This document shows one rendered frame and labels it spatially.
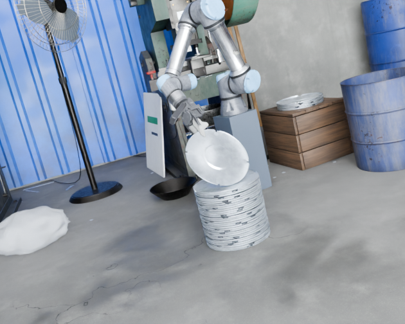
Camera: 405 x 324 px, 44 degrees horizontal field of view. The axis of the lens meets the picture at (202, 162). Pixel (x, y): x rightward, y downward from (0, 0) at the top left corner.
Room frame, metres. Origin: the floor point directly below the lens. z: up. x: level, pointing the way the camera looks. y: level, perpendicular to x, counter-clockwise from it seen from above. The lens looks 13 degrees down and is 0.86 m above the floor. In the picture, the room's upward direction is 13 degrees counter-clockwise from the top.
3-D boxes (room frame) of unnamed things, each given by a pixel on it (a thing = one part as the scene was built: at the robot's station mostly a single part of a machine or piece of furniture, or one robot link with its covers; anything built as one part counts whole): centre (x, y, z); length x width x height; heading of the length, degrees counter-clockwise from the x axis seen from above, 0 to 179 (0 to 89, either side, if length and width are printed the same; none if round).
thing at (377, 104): (2.64, -1.03, 0.24); 0.42 x 0.42 x 0.48
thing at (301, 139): (3.09, -0.68, 0.18); 0.40 x 0.38 x 0.35; 19
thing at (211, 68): (3.55, -0.08, 0.68); 0.45 x 0.30 x 0.06; 103
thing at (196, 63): (3.38, -0.12, 0.72); 0.25 x 0.14 x 0.14; 13
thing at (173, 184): (2.98, 0.21, 0.04); 0.30 x 0.30 x 0.07
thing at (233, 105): (2.74, -0.23, 0.50); 0.15 x 0.15 x 0.10
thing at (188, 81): (2.41, 0.00, 0.70); 0.11 x 0.11 x 0.08; 38
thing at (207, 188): (2.09, -0.08, 0.26); 0.29 x 0.29 x 0.01
